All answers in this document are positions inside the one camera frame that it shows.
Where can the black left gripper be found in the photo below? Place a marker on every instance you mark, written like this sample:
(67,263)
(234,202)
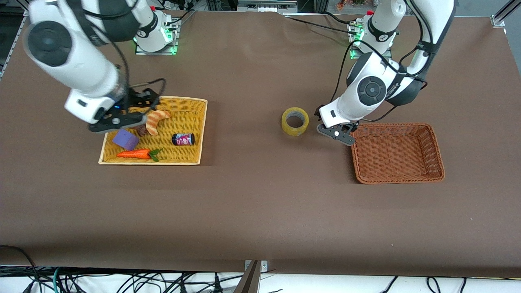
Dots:
(317,111)

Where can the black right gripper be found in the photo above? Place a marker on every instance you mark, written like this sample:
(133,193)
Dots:
(139,101)

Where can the yellow clear tape roll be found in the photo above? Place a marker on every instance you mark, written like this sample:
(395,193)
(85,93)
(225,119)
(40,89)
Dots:
(295,132)

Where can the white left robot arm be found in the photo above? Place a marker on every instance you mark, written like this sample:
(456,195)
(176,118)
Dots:
(350,106)

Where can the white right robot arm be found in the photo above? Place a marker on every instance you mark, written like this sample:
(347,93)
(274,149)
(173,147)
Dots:
(81,69)

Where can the toy croissant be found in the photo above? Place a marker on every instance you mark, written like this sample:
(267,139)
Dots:
(154,120)

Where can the brown toy figure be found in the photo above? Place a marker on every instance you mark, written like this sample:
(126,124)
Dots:
(141,130)

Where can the purple block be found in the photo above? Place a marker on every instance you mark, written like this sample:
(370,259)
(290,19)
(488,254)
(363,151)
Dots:
(125,139)

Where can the small dark drink can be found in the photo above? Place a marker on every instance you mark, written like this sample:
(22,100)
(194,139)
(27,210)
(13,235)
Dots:
(183,139)

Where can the orange toy carrot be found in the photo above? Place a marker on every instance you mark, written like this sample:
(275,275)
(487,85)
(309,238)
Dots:
(134,154)

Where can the yellow woven tray basket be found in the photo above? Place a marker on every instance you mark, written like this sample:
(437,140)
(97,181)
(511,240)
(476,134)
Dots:
(183,156)

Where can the brown woven basket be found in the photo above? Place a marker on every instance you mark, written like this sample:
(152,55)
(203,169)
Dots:
(395,154)

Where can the white power strip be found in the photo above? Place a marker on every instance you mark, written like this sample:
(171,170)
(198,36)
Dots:
(177,5)

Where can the dark brown bar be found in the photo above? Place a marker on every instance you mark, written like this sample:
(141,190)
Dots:
(249,283)

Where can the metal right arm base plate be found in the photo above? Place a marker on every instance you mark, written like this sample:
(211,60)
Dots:
(156,53)

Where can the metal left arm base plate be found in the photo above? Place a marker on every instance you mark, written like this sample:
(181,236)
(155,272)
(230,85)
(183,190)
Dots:
(354,55)

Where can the small metal bracket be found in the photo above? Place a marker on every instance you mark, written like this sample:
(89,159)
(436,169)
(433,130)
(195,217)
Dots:
(264,266)

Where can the aluminium frame profile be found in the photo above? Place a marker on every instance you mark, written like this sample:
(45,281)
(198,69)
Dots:
(498,18)

